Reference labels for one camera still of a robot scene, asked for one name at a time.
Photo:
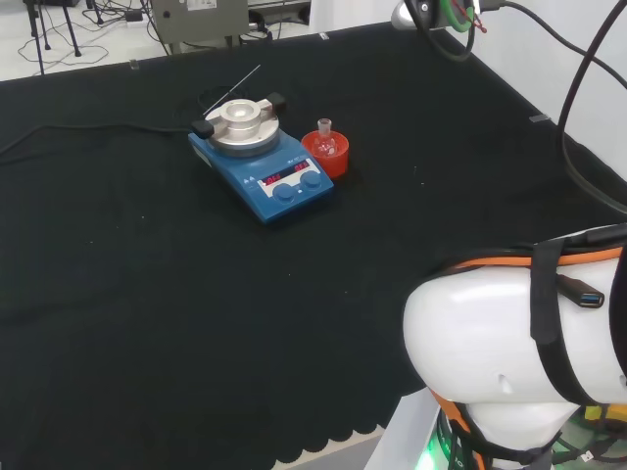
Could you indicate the grey metal box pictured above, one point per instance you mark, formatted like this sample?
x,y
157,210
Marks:
x,y
206,19

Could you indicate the black bench cloth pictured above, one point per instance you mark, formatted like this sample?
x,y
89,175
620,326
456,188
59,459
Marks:
x,y
147,294

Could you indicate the thin metal probe rod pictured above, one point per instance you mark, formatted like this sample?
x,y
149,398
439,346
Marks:
x,y
235,88

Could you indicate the black tripod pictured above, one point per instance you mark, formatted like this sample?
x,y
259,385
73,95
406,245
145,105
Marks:
x,y
73,36

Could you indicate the clear round-bottom glass flask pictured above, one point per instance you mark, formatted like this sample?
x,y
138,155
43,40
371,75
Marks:
x,y
324,128

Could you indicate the blue heater with steel plate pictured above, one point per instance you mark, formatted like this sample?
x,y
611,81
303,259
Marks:
x,y
245,169

